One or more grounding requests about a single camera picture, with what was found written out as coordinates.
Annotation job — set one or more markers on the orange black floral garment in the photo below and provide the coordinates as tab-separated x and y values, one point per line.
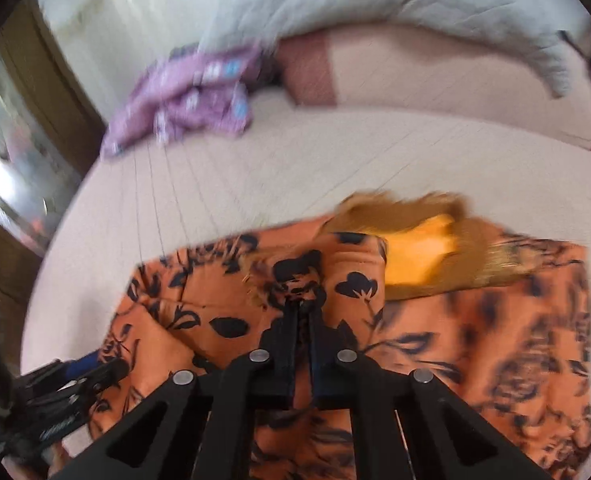
500	335

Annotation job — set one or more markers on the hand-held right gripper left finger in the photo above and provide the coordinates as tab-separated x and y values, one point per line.
289	330

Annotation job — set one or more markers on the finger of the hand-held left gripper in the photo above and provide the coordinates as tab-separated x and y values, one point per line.
92	376
50	425

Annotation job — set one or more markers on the pink folded quilt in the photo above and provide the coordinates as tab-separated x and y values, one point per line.
425	80

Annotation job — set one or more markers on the stained glass door pane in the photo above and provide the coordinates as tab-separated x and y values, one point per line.
10	160

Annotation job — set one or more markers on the purple floral garment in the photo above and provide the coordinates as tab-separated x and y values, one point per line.
190	100

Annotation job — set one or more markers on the dark wooden door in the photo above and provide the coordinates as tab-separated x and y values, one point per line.
60	90

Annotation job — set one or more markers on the brown yellow cloth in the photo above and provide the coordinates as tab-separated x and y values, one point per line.
415	255

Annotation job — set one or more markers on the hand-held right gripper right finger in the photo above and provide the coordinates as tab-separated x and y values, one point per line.
318	332

